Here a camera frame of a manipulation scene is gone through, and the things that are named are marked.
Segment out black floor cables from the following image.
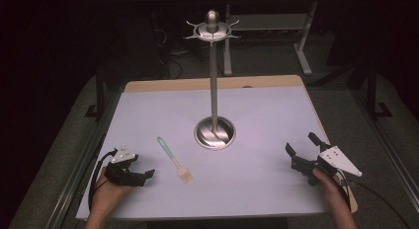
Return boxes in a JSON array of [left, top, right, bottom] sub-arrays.
[[151, 11, 190, 81]]

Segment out wooden table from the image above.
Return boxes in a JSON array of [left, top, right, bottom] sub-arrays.
[[123, 74, 359, 214]]

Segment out white legged desk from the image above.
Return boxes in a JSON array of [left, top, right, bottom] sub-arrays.
[[210, 0, 319, 77]]

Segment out aluminium floor rail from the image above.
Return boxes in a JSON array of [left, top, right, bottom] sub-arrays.
[[351, 89, 419, 205], [43, 90, 124, 229]]

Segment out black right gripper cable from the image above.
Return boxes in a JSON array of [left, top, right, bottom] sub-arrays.
[[335, 169, 413, 229]]

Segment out black frame post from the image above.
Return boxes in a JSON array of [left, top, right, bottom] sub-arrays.
[[365, 65, 393, 120], [83, 69, 107, 120]]

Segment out white table mat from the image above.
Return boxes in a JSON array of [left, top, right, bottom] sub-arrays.
[[75, 85, 331, 221]]

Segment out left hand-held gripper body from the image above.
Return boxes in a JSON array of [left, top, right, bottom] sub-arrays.
[[104, 143, 146, 188]]

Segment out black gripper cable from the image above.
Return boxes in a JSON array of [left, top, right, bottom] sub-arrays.
[[87, 148, 119, 213], [335, 169, 413, 229]]

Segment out person's right hand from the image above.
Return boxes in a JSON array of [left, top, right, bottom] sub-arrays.
[[307, 167, 345, 205]]

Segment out metal utensil stand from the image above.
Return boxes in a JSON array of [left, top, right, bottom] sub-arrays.
[[183, 9, 242, 151]]

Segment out person's left hand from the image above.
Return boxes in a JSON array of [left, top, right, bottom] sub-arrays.
[[89, 167, 133, 217]]

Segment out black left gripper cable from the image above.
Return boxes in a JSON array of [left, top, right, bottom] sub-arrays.
[[87, 148, 119, 213]]

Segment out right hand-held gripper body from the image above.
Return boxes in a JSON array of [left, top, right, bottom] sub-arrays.
[[291, 145, 364, 188]]

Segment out teal handled pastry brush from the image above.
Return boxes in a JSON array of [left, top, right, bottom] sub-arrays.
[[156, 135, 195, 186]]

